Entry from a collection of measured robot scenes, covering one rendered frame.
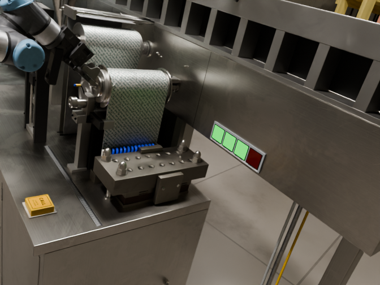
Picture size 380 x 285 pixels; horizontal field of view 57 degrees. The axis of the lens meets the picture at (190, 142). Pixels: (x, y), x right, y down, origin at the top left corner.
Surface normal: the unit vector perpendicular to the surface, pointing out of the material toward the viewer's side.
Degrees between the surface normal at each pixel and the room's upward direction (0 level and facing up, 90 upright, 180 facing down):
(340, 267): 90
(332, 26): 90
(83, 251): 90
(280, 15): 90
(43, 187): 0
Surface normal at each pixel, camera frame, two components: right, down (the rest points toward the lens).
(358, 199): -0.78, 0.09
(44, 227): 0.22, -0.88
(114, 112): 0.58, 0.46
